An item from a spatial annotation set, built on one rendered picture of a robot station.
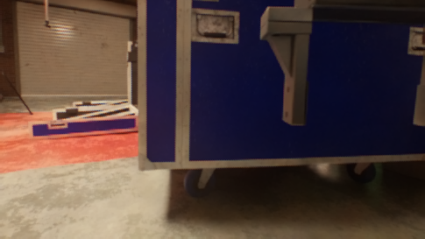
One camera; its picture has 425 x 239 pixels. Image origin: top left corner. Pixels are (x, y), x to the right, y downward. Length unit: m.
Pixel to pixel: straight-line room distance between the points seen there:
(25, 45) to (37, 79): 0.95
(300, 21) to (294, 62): 0.03
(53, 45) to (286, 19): 7.92
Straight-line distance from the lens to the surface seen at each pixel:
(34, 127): 2.10
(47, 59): 8.01
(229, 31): 0.76
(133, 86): 2.90
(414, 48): 1.14
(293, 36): 0.21
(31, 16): 8.24
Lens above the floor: 0.44
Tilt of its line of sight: 5 degrees down
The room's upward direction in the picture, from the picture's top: 1 degrees clockwise
